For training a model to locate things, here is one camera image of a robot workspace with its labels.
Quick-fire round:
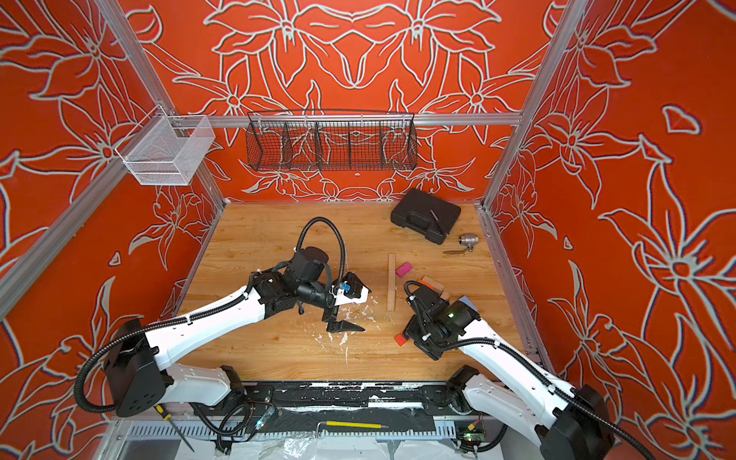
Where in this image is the red building block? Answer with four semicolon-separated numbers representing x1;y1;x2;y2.
394;333;408;347

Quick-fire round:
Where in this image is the natural wood block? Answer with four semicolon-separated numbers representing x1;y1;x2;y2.
387;271;396;294
387;291;396;312
387;253;396;274

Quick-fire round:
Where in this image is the magenta block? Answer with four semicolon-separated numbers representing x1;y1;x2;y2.
395;262;413;277

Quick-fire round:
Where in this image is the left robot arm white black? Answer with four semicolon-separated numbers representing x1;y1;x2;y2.
73;217;371;417

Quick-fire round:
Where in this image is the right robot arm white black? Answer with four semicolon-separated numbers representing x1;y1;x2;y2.
398;281;653;459

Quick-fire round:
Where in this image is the light blue block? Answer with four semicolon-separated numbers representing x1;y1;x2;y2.
458;296;478;312

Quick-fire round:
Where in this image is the small silver metal fitting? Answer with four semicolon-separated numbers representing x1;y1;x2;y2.
458;233;479;252

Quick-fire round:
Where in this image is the black plastic tool case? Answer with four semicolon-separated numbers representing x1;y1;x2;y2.
390;189;461;245

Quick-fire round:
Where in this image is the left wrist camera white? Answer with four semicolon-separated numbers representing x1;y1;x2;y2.
335;272;371;306

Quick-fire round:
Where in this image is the yellow pencil on rail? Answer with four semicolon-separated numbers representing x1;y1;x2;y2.
325;421;384;430

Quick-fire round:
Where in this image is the black wire wall basket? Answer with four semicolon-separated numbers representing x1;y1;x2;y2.
245;110;419;173

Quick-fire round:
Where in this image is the screwdriver yellow black handle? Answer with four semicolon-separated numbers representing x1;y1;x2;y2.
154;404;195;452

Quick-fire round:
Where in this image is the white mesh wall basket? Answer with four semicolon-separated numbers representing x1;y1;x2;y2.
115;115;215;186

